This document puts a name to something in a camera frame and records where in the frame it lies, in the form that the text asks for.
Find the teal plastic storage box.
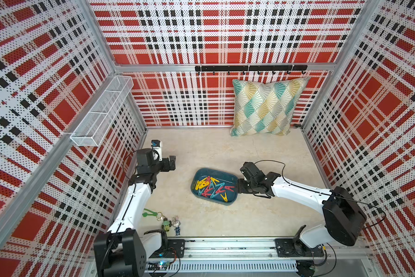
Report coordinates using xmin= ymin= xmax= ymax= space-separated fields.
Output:
xmin=190 ymin=168 xmax=238 ymax=205

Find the geometric patterned pillow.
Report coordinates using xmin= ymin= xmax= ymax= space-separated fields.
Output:
xmin=230 ymin=77 xmax=310 ymax=137

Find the rabbit figurine keychain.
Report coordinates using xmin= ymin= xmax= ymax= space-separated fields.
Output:
xmin=172 ymin=217 xmax=181 ymax=236

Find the yellow clothespin lower right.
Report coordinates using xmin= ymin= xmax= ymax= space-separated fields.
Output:
xmin=220 ymin=193 xmax=228 ymax=203

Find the teal clothespin in box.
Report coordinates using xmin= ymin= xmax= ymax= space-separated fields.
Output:
xmin=211 ymin=182 xmax=226 ymax=199

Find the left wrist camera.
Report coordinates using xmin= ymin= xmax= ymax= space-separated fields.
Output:
xmin=151 ymin=140 xmax=162 ymax=161

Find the black hook rail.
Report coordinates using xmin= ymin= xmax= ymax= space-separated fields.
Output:
xmin=194 ymin=65 xmax=308 ymax=73

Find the green figurine keychain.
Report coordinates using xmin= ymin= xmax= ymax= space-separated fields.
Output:
xmin=161 ymin=219 xmax=172 ymax=232

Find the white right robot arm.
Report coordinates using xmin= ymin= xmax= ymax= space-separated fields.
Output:
xmin=238 ymin=162 xmax=367 ymax=249

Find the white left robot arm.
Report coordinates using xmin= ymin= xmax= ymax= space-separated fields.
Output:
xmin=93 ymin=140 xmax=176 ymax=277

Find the red clothespin right in box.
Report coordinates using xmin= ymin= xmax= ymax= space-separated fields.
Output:
xmin=224 ymin=186 xmax=234 ymax=192

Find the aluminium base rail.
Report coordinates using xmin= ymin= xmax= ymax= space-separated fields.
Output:
xmin=143 ymin=237 xmax=382 ymax=277

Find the red clothespin in box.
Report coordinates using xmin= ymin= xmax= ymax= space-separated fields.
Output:
xmin=199 ymin=187 xmax=215 ymax=198
xmin=224 ymin=186 xmax=234 ymax=192

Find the yellow clothespin in box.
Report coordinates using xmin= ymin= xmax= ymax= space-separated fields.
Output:
xmin=195 ymin=176 xmax=211 ymax=190

